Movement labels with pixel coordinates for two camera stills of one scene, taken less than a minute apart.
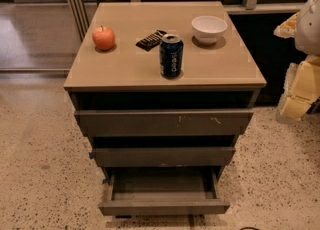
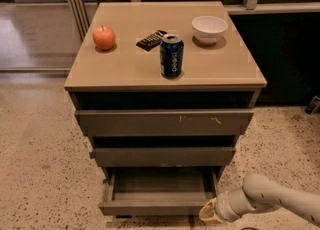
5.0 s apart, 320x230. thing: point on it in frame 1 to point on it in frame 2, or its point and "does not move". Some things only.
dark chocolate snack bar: x=151 y=41 does not move
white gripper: x=309 y=29 to x=222 y=208
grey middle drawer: x=164 y=156 does not move
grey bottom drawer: x=163 y=190 does not move
